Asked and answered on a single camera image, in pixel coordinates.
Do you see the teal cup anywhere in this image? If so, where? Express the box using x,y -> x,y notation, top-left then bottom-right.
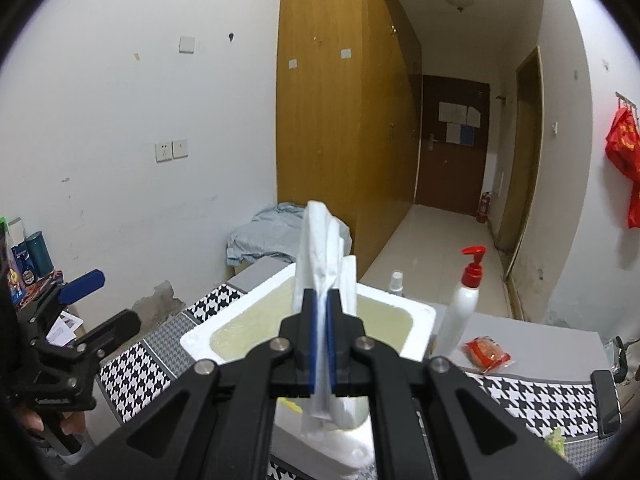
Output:
26,231 -> 54,278

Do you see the green tissue packet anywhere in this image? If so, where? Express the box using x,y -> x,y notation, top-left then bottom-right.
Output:
544,427 -> 566,460

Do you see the yellow sponge cloth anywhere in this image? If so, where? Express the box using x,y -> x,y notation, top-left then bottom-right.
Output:
278,398 -> 303,414

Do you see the white face mask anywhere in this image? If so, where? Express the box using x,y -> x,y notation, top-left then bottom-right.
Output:
292,200 -> 367,441

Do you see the white wall socket pair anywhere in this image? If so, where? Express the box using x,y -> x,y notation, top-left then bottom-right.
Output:
154,139 -> 189,162

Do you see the white foam box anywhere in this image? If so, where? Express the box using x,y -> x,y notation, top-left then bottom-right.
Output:
180,264 -> 436,479

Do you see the blue spray bottle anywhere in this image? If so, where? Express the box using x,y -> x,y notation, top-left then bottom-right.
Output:
388,271 -> 404,297

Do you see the light wooden side door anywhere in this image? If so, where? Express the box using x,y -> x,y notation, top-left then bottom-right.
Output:
498,47 -> 544,264

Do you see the white red-pump lotion bottle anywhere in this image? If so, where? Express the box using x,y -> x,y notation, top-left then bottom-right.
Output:
433,246 -> 486,356

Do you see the red hanging banner cloth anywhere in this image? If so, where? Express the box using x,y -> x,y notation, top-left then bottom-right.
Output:
605,106 -> 640,229

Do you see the black smartphone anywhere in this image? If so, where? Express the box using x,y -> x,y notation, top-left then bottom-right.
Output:
590,370 -> 622,439

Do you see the red snack packet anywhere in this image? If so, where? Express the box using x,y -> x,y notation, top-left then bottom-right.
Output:
462,336 -> 512,373

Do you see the person's left hand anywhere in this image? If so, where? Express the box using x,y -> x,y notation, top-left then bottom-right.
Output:
12,404 -> 87,441

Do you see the red fire extinguisher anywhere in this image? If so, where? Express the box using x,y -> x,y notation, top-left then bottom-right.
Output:
476,192 -> 491,223

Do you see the grey-blue crumpled cloth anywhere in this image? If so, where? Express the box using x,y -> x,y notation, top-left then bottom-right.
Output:
226,200 -> 352,266

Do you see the wooden wardrobe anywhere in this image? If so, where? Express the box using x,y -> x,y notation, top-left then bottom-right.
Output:
276,0 -> 422,275

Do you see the dark brown entrance door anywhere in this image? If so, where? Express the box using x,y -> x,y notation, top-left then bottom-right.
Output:
416,75 -> 490,216

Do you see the bin with black lid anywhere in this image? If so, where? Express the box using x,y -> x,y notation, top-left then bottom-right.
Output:
603,336 -> 628,385

